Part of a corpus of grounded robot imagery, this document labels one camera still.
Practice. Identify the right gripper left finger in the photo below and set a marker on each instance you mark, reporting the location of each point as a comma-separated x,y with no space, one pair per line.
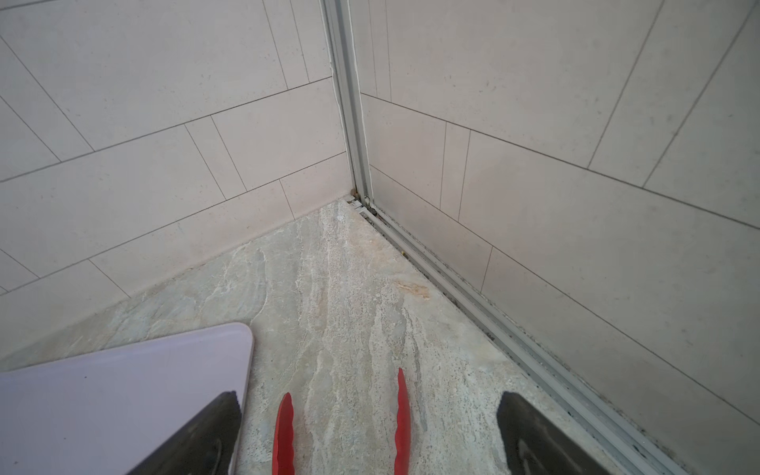
205,445

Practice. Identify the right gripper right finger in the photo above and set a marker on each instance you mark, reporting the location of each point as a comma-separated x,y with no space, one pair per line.
534,445

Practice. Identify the lilac plastic tray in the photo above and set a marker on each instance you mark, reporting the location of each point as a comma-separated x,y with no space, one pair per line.
105,412

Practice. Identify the red steel kitchen tongs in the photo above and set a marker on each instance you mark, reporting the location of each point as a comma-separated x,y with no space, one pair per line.
283,443

